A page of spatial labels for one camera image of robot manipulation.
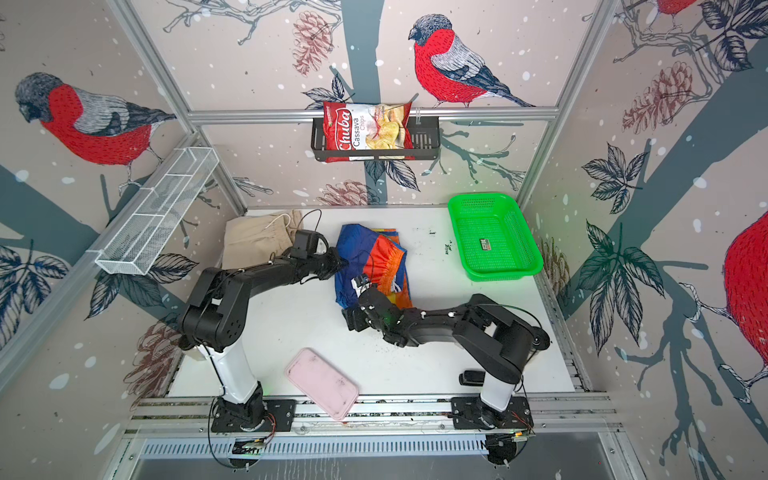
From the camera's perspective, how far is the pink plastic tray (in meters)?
A: 0.75

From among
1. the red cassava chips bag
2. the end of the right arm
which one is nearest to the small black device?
the end of the right arm

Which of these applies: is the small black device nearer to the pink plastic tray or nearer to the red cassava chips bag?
the pink plastic tray

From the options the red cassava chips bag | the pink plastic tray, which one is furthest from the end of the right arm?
the red cassava chips bag
